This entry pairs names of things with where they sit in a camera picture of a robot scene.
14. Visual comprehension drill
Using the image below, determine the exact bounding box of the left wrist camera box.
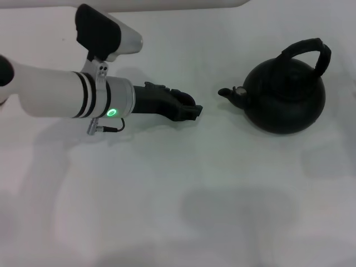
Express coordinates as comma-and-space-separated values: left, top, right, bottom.
74, 3, 144, 84

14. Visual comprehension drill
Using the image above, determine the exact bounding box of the black round teapot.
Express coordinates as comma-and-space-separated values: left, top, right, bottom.
217, 37, 333, 136

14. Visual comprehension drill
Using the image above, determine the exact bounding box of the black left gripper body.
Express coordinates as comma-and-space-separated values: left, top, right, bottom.
132, 81, 182, 123

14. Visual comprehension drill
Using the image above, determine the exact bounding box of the dark brown teacup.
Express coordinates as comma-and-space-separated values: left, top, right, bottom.
177, 92, 196, 107

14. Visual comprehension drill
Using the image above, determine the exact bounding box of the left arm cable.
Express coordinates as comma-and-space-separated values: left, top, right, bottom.
87, 116, 126, 136

